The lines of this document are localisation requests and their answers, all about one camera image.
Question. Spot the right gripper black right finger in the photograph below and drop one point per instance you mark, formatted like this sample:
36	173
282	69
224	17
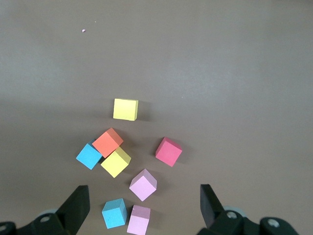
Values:
212	208

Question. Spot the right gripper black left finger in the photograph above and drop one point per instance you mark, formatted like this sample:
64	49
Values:
73	210

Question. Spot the light pink foam cube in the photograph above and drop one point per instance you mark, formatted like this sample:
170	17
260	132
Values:
143	186
138	222

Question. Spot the yellow foam cube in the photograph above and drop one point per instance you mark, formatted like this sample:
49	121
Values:
115	163
125	109

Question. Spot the blue foam cube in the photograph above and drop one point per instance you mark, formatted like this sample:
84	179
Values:
87	157
114	214

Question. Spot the red foam cube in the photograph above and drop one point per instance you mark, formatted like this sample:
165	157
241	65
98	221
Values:
168	152

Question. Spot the orange foam cube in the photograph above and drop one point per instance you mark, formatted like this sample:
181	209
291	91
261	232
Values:
107	143

